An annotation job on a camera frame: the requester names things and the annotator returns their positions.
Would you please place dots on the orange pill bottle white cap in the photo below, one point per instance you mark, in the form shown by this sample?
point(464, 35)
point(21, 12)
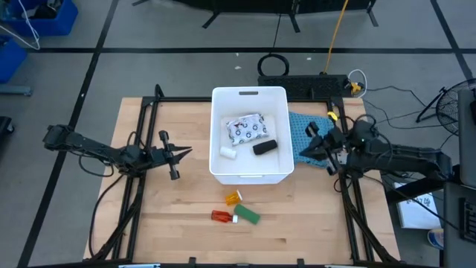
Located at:
point(233, 198)

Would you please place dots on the blue and yellow round object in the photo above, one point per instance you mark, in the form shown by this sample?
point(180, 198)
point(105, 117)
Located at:
point(436, 238)

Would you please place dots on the black metal table frame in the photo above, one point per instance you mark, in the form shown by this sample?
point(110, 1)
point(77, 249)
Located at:
point(178, 99)

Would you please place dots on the black rectangular block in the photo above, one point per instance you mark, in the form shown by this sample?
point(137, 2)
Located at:
point(264, 147)

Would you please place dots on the yellow plug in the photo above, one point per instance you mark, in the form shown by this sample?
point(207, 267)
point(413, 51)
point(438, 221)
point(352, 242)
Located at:
point(355, 88)

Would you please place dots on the white pouch with teal print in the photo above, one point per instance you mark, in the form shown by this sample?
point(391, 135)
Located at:
point(247, 128)

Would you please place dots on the black floor fan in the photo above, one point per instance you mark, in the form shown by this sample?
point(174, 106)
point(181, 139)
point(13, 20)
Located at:
point(451, 106)

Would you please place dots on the white printed booklet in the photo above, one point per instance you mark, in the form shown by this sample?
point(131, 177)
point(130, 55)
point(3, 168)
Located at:
point(416, 210)

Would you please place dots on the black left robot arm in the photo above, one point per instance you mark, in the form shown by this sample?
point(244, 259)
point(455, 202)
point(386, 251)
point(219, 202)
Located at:
point(93, 149)

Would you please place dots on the blue patterned cloth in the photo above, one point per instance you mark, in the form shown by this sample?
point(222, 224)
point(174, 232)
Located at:
point(301, 128)

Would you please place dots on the grey metal floor foot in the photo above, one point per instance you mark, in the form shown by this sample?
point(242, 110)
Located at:
point(15, 90)

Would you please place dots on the large blue storage bin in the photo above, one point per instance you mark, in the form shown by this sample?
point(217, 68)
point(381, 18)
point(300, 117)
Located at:
point(56, 22)

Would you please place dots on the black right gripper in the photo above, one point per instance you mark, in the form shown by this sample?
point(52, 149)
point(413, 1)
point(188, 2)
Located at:
point(334, 149)

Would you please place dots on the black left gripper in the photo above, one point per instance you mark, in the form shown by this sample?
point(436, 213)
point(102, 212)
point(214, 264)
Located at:
point(161, 156)

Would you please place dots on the black side desk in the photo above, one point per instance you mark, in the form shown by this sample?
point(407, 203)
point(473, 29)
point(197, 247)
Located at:
point(459, 223)

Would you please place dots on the black stand with legs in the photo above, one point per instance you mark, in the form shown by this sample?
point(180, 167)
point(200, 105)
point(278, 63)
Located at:
point(286, 5)

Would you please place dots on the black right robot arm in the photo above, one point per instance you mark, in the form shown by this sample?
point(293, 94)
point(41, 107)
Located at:
point(394, 156)

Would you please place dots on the red pill bottle white cap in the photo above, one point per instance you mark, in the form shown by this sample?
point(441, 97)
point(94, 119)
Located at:
point(221, 216)

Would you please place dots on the white perforated plastic basket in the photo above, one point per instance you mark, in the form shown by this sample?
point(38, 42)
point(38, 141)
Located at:
point(223, 100)

